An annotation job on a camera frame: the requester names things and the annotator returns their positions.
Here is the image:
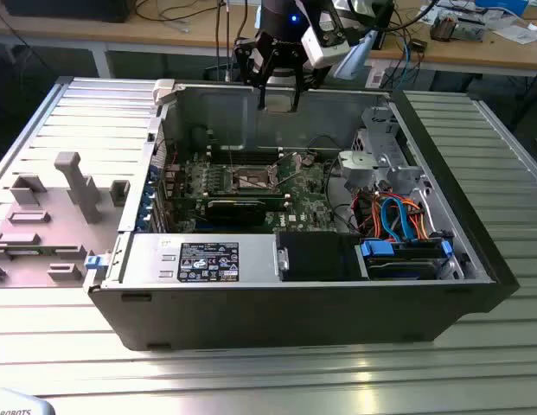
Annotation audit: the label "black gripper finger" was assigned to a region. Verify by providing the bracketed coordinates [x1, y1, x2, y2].
[232, 36, 270, 112]
[291, 50, 305, 112]

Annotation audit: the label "silver CPU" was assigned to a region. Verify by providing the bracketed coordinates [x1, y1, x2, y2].
[265, 93, 295, 115]

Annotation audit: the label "black RAM slot bank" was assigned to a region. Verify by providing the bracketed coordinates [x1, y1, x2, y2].
[205, 145, 284, 167]

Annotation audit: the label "CPU socket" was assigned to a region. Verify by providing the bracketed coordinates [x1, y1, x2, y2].
[227, 163, 282, 195]

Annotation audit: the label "white label sheet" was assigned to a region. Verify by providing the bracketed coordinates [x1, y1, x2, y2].
[366, 67, 387, 89]

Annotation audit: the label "perforated metal drive cage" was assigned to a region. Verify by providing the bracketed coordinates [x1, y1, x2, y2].
[350, 105, 432, 198]

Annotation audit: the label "tall black box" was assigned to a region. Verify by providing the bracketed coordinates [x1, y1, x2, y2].
[374, 0, 395, 52]

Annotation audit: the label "green motherboard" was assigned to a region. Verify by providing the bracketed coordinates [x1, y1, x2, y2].
[162, 146, 341, 237]

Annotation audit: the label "black graphics card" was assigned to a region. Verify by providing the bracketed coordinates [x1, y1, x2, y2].
[167, 193, 269, 227]

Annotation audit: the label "white printed card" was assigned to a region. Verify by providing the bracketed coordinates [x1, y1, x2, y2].
[414, 3, 438, 25]

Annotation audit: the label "copper finned cooler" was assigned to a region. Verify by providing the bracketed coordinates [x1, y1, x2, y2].
[429, 11, 458, 43]

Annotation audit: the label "blue card retention clips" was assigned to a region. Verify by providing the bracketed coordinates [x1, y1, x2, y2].
[136, 162, 161, 233]

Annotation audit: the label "black plastic shroud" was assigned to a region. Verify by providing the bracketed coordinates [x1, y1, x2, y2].
[276, 230, 361, 283]

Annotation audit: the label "wooden desk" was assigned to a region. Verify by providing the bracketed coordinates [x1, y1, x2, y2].
[362, 0, 537, 94]
[0, 0, 259, 80]

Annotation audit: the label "silver metal latch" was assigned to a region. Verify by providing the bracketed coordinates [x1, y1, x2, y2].
[274, 245, 291, 274]

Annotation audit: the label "hard disk in blue carrier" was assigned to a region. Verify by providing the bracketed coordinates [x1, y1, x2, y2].
[358, 239, 453, 282]

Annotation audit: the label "small metal device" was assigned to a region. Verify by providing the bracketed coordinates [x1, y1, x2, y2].
[456, 16, 489, 43]

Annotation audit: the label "large black box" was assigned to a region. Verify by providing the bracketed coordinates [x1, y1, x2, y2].
[0, 0, 131, 25]

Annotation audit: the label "blue cardboard box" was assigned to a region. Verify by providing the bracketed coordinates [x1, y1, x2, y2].
[474, 0, 532, 17]

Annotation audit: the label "grey power supply unit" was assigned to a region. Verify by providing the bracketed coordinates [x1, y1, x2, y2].
[119, 232, 281, 287]

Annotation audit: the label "white paper sheets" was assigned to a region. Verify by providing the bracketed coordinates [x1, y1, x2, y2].
[492, 23, 537, 45]

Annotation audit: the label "black PC case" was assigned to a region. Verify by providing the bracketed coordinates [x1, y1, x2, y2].
[83, 76, 521, 352]

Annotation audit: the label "blue plastic case latch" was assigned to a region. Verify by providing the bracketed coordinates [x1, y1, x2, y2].
[83, 253, 110, 272]

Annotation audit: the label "grey parts rack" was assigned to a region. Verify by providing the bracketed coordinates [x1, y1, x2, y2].
[0, 150, 131, 290]

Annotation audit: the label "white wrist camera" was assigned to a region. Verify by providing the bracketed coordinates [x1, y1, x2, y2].
[300, 0, 352, 69]

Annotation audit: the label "grey plastic case handle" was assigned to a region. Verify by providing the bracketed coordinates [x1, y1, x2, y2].
[150, 78, 179, 107]

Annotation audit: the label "silver metal bracket box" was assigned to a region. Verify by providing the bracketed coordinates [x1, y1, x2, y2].
[338, 149, 378, 192]

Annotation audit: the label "red wire bundle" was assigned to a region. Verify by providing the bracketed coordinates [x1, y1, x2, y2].
[352, 192, 384, 237]

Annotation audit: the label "blue flat wire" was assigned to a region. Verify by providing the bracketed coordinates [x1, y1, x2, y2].
[397, 195, 416, 243]
[379, 195, 403, 242]

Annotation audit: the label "orange wire bundle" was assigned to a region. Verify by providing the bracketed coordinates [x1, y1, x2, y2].
[401, 196, 432, 239]

